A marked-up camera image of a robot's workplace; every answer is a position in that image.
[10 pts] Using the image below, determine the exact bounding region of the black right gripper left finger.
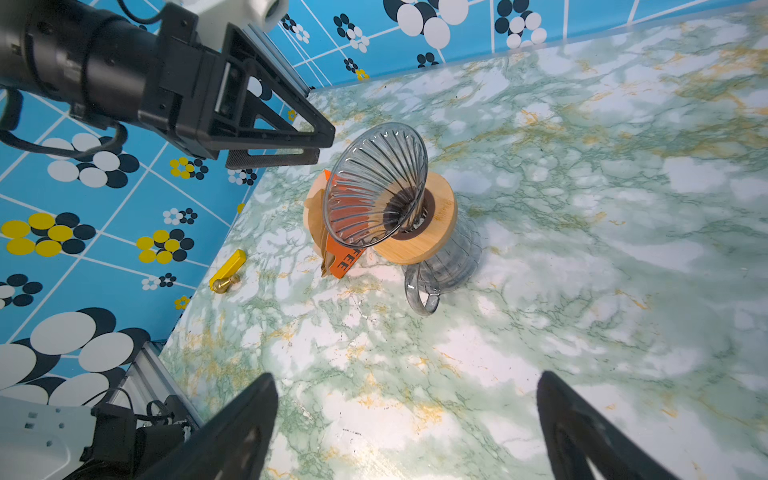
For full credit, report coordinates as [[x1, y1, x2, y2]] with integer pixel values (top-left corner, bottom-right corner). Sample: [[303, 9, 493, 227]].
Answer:
[[140, 373, 278, 479]]

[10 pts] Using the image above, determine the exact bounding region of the aluminium front frame rail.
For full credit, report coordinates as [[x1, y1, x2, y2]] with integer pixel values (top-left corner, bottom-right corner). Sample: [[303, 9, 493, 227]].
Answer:
[[108, 341, 204, 430]]

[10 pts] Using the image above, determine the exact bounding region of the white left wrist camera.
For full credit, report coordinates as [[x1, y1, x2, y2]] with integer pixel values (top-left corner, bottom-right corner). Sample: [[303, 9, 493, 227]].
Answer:
[[175, 0, 290, 49]]

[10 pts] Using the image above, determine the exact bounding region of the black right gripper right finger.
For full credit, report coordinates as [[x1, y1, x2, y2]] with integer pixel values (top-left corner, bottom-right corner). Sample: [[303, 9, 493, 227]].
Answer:
[[536, 371, 675, 479]]

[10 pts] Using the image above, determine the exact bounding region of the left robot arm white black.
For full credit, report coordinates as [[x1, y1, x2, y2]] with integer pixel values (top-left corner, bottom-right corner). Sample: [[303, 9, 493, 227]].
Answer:
[[1, 1, 335, 168]]

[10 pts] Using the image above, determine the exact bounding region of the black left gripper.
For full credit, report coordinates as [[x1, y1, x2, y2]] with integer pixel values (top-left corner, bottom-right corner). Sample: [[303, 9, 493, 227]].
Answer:
[[138, 3, 335, 170]]

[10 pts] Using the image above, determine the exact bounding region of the yellow plastic block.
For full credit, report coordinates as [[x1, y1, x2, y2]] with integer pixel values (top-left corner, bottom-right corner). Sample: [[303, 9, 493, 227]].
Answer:
[[209, 249, 247, 294]]

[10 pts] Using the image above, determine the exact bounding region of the clear glass carafe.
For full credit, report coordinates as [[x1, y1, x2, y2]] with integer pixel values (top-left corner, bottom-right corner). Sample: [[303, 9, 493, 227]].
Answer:
[[404, 209, 482, 316]]

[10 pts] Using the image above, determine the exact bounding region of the ribbed glass dripper cone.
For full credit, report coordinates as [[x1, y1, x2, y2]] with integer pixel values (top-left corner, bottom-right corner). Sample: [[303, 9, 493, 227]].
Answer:
[[324, 122, 429, 248]]

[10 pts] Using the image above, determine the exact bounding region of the round wooden dripper holder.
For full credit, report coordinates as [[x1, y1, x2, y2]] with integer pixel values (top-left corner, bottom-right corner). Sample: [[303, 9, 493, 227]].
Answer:
[[303, 170, 458, 278]]

